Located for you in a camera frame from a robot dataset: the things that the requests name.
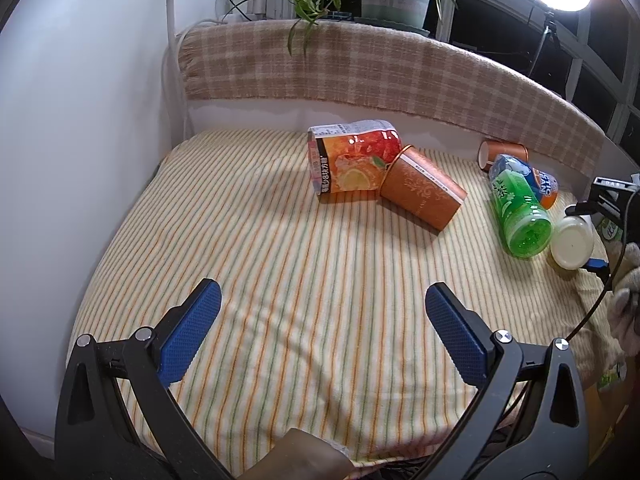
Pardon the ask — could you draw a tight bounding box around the green snack packet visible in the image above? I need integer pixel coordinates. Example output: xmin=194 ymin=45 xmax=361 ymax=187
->
xmin=597 ymin=360 xmax=628 ymax=392

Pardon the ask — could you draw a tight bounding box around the blue orange drink bottle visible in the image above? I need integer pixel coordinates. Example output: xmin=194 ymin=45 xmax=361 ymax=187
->
xmin=489 ymin=153 xmax=559 ymax=209

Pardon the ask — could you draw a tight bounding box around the small orange paper cup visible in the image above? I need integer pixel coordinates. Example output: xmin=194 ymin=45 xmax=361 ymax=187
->
xmin=477 ymin=139 xmax=529 ymax=172

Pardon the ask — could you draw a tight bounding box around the white power strip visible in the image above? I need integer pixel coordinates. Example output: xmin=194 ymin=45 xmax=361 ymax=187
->
xmin=231 ymin=0 xmax=266 ymax=21

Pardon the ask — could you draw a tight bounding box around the plaid beige blanket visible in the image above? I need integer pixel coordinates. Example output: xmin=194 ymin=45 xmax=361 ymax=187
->
xmin=178 ymin=20 xmax=606 ymax=176

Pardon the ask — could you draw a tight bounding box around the green tea bottle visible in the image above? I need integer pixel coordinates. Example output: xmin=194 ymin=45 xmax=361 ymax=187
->
xmin=490 ymin=169 xmax=553 ymax=259

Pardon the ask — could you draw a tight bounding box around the orange juice carton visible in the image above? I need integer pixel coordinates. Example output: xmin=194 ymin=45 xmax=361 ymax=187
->
xmin=307 ymin=119 xmax=402 ymax=195

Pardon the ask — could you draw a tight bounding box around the large orange paper cup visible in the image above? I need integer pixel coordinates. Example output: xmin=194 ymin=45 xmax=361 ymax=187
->
xmin=380 ymin=145 xmax=468 ymax=231

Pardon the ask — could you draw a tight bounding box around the striped yellow table cloth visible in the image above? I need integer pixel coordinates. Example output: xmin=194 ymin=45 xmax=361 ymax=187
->
xmin=73 ymin=130 xmax=622 ymax=474

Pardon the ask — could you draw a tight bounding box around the white plastic cup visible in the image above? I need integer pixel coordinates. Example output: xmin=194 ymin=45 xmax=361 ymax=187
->
xmin=550 ymin=216 xmax=594 ymax=271

